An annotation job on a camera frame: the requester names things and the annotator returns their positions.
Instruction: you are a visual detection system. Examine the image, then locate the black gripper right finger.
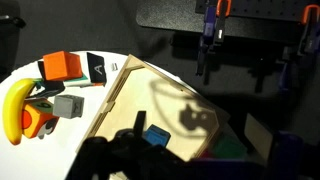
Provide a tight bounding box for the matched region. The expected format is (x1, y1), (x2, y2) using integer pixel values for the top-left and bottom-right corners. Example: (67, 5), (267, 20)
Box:
(244, 113), (275, 163)

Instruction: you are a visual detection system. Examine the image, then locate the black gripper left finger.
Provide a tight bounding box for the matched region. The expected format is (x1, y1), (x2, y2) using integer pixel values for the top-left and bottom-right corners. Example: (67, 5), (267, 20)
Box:
(134, 110), (147, 138)

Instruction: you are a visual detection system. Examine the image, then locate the blue cube block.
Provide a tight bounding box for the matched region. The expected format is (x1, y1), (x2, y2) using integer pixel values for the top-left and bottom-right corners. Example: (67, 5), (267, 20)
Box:
(142, 124), (172, 148)

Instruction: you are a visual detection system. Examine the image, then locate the shallow wooden box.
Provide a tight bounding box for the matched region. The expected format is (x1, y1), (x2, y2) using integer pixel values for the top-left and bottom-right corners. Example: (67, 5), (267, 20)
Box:
(76, 54), (231, 180)

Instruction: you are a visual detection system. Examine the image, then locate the green cube block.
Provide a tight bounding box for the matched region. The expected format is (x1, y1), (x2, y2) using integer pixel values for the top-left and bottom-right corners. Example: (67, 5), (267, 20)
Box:
(212, 132), (248, 160)

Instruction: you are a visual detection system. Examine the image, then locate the magenta cube block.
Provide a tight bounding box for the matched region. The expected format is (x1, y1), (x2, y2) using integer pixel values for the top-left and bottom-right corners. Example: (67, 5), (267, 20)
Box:
(199, 149), (215, 162)

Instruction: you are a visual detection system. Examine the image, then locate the grey letter cube block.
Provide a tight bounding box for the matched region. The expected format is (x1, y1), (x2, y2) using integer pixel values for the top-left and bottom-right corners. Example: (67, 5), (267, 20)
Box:
(53, 94), (85, 120)

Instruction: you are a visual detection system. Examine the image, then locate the orange cube block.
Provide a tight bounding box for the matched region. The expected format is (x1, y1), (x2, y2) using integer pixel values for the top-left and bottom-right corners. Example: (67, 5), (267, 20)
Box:
(42, 50), (83, 82)

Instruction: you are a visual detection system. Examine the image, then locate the black card white letter A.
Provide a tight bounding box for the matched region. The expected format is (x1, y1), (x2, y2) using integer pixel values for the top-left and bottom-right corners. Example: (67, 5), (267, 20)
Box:
(86, 52), (108, 84)

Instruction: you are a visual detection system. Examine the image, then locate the orange multicolour number cube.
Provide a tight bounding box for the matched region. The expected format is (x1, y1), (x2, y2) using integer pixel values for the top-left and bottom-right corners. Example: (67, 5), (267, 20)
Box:
(21, 98), (60, 140)

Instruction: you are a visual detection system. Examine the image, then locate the yellow toy banana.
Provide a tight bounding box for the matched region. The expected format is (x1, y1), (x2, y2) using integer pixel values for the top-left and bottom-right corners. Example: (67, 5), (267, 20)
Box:
(2, 78), (37, 146)

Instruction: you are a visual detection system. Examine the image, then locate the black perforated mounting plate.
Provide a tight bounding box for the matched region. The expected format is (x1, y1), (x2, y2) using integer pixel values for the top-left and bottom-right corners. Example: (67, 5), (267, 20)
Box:
(194, 0), (320, 23)

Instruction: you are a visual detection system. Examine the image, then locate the black equipment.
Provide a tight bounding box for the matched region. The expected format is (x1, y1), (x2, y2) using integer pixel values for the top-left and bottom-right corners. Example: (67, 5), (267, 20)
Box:
(0, 0), (27, 73)

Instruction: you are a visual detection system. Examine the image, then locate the blue clamp with orange handle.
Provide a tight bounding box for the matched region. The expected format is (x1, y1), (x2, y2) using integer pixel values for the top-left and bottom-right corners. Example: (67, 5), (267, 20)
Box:
(277, 4), (320, 95)
(195, 0), (233, 77)

